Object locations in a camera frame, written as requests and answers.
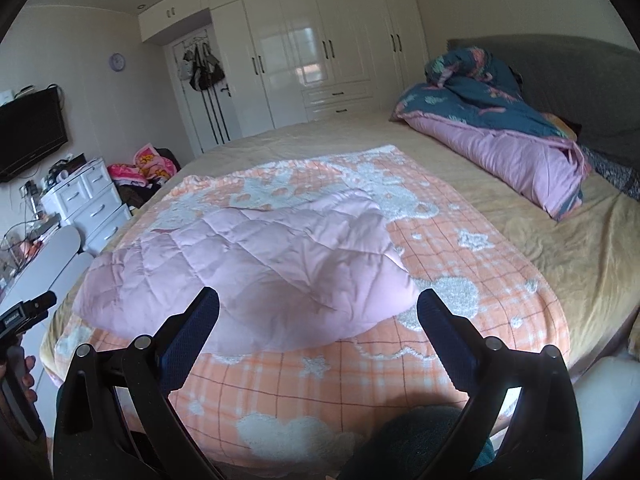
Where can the blue and pink duvet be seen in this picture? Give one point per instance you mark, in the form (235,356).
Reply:
(471,102)

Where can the black wall television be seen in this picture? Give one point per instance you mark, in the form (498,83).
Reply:
(32,128)

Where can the white glossy wardrobe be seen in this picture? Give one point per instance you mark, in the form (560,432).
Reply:
(293,61)

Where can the white rounded chair back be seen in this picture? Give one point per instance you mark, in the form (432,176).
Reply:
(57,267)

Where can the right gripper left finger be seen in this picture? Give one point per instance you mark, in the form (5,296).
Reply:
(115,420)

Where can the white bedroom door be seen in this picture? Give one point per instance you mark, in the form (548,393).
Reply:
(209,116)

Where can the white drawer chest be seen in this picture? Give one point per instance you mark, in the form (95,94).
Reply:
(89,201)

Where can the pink yellow clothes pile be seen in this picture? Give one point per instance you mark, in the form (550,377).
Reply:
(150,170)

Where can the hanging bags on door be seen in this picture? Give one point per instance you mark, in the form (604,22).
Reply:
(201,68)

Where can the tan bed cover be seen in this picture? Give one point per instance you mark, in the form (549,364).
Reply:
(590,259)

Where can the purple wall clock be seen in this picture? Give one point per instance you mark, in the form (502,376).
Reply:
(117,62)

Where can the grey bed headboard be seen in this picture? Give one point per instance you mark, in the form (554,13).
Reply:
(590,82)

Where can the pink quilted jacket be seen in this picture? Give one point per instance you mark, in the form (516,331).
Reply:
(288,279)

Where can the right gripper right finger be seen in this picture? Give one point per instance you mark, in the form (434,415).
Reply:
(544,436)

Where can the person's left hand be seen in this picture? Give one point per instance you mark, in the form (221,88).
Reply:
(14,389)

